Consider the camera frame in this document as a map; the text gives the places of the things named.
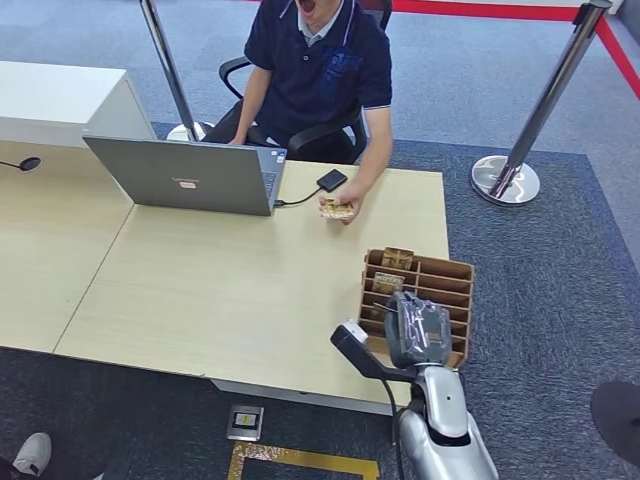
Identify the person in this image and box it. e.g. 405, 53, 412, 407
202, 0, 395, 227

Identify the red barrier belt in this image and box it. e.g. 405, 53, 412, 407
392, 0, 640, 102

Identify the black office chair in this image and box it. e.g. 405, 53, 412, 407
219, 0, 394, 166

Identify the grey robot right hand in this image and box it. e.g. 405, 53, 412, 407
383, 291, 454, 370

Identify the person's left hand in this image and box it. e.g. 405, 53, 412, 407
318, 180, 366, 227

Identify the white shoe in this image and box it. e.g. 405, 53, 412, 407
11, 432, 53, 479

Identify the black round base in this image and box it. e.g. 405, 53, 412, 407
590, 380, 640, 468

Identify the chrome stanchion post with base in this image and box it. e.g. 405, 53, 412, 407
139, 0, 216, 143
470, 0, 614, 208

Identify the white desk frame beam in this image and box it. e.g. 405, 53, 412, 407
211, 378, 396, 418

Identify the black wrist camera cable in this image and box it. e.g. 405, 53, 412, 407
380, 378, 407, 480

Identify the grey laptop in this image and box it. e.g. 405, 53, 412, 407
82, 135, 288, 218

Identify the stack of patterned cards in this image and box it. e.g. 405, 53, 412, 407
319, 198, 355, 221

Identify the white cabinet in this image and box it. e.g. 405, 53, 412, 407
0, 60, 157, 148

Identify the black card reader cable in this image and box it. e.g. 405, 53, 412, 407
273, 187, 324, 209

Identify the black desk microphone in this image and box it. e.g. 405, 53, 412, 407
0, 156, 42, 174

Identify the wooden slotted card organizer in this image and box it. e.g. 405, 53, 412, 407
358, 248, 475, 370

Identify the metal floor socket box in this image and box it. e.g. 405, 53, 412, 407
226, 404, 265, 443

